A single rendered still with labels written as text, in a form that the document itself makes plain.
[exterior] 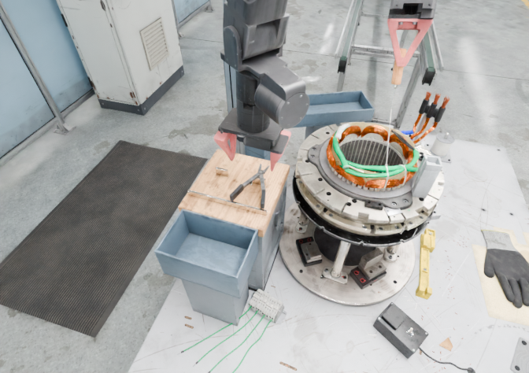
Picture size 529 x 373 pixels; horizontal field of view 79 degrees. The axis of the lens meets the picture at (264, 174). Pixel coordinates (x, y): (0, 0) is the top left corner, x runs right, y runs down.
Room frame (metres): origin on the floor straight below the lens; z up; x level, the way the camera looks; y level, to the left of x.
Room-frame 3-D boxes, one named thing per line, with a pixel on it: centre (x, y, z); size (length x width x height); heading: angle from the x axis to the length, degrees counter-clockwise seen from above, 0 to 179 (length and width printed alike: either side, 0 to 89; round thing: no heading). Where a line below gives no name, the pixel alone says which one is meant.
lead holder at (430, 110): (0.57, -0.35, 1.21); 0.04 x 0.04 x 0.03; 76
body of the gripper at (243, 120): (0.46, 0.02, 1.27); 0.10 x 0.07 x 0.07; 72
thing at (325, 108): (0.83, -0.19, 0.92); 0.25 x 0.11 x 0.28; 98
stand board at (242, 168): (0.49, 0.06, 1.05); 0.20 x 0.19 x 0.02; 161
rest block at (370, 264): (0.42, -0.28, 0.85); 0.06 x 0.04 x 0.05; 118
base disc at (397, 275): (0.53, -0.23, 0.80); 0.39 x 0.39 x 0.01
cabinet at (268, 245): (0.49, 0.06, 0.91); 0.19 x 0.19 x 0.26; 71
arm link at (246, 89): (0.45, 0.01, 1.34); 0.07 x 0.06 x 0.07; 37
